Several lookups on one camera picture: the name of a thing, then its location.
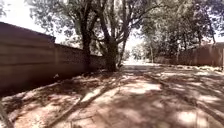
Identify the red brick paved road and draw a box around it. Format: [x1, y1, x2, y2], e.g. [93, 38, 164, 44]
[146, 63, 224, 118]

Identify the row of trees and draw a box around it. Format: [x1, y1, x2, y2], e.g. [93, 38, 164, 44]
[139, 0, 224, 64]

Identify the brown boundary wall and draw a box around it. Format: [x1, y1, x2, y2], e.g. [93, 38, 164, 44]
[154, 42, 224, 68]

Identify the reddish dirt path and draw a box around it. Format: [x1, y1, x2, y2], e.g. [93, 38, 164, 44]
[0, 63, 224, 128]

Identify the large dark-trunked tree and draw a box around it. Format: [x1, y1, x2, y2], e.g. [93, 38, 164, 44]
[26, 0, 111, 73]

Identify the long brown wall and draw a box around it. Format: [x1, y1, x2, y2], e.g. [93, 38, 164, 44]
[0, 21, 108, 96]

